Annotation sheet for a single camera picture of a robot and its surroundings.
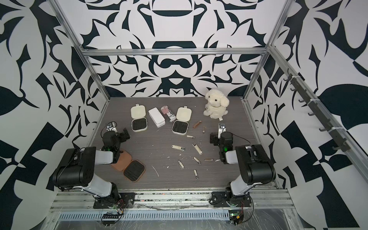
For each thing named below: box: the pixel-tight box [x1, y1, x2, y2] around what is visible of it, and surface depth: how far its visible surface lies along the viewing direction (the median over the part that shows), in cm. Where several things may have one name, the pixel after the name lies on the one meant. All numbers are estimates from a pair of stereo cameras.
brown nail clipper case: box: [110, 149, 146, 183], surface depth 85 cm
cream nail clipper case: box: [172, 105, 193, 136], surface depth 107 cm
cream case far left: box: [130, 103, 148, 132], surface depth 107 cm
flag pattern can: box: [160, 104, 177, 123], surface depth 107 cm
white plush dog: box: [203, 89, 230, 120], surface depth 97 cm
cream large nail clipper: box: [171, 144, 186, 151], surface depth 94 cm
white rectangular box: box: [148, 106, 166, 128], surface depth 105 cm
